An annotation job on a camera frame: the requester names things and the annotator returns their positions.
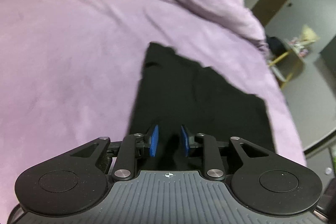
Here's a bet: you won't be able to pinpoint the black long-sleeve sweater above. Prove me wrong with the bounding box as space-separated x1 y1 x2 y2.
129 43 274 171

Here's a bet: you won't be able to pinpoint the dark clothes on chair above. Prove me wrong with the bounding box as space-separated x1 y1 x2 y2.
266 36 286 57

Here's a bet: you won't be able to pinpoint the yellow side table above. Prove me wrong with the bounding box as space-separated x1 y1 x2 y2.
267 24 321 88

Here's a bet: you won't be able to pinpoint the purple bed blanket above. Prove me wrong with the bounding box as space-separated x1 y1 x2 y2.
1 0 306 223

